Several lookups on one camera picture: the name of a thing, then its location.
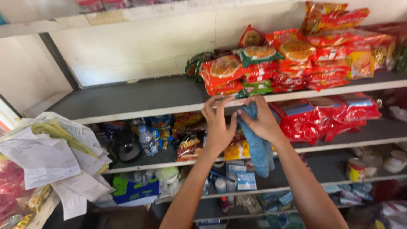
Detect pile of instant noodle packets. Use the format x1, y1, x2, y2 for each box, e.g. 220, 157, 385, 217
185, 1, 407, 97

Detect small blue and white boxes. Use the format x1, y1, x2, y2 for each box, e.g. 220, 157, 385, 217
225, 160, 258, 191

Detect heap of colourful snack packets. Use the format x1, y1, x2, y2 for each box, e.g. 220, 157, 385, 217
132, 113, 209, 162

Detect grey shelf unit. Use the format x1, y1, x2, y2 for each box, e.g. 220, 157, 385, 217
24, 71, 407, 223

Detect yellow snack packet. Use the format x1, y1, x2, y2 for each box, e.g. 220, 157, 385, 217
224, 140, 252, 161

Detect person's right hand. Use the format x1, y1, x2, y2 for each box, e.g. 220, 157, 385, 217
237, 94, 287, 146

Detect black round appliance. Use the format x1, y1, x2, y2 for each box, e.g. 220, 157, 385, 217
112, 130, 143, 165

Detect blue cleaning cloth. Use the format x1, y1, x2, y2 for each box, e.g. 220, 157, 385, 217
237, 102, 276, 178

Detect pile of paper receipts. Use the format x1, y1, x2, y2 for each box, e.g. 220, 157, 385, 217
0, 111, 116, 221

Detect pile of red shiny packets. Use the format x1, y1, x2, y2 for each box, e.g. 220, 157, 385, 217
270, 92, 382, 145

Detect white plastic jars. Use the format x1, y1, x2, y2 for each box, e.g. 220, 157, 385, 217
382, 150, 407, 174

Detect heap of red plastic bags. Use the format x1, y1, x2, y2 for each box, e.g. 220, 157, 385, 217
0, 158, 54, 229

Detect clear plastic water bottle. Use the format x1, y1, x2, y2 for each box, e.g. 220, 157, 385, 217
138, 125, 159, 156

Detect blue and green carton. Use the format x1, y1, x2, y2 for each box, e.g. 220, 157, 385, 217
112, 173, 160, 206

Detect yellow and red tin can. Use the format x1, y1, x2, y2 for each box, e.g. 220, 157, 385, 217
346, 158, 368, 183

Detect person's left hand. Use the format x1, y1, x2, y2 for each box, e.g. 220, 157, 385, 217
201, 96, 238, 154

